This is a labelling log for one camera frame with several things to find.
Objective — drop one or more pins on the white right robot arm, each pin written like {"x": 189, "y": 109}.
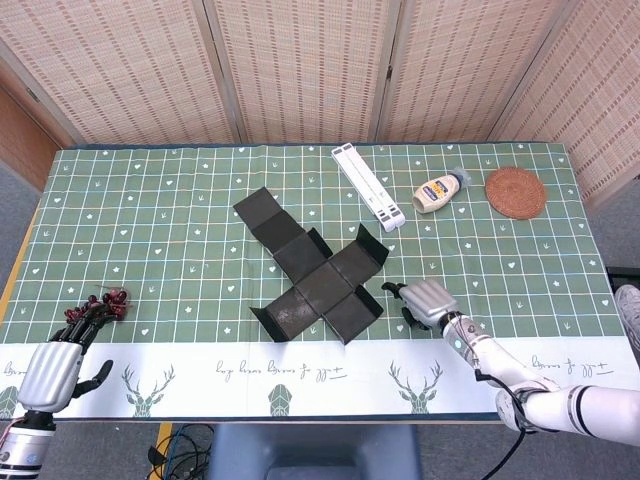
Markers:
{"x": 550, "y": 400}

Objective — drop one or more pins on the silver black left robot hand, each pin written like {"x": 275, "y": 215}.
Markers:
{"x": 50, "y": 375}

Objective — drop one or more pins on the folding bamboo screen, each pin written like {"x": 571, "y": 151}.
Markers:
{"x": 300, "y": 65}

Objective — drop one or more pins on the green checked tablecloth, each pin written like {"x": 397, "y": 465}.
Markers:
{"x": 150, "y": 225}

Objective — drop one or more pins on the round woven rattan coaster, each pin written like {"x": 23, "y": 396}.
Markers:
{"x": 515, "y": 192}

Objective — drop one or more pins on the mayonnaise squeeze bottle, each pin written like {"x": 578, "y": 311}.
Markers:
{"x": 435, "y": 192}

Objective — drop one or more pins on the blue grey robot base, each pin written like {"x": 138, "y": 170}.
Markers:
{"x": 310, "y": 450}

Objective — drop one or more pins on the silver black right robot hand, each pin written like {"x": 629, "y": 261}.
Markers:
{"x": 427, "y": 302}

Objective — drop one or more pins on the black foldable cardboard box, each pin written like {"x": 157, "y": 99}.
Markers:
{"x": 320, "y": 285}

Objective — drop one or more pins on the grey sneaker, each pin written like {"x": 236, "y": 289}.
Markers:
{"x": 629, "y": 312}

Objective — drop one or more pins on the white folding plastic stand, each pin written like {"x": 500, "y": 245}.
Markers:
{"x": 367, "y": 187}

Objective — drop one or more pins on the brown wooden door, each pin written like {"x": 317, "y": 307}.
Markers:
{"x": 20, "y": 145}

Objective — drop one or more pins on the black flat floor object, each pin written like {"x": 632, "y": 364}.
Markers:
{"x": 625, "y": 273}

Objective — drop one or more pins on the dark red grape bunch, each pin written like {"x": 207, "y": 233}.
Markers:
{"x": 117, "y": 300}

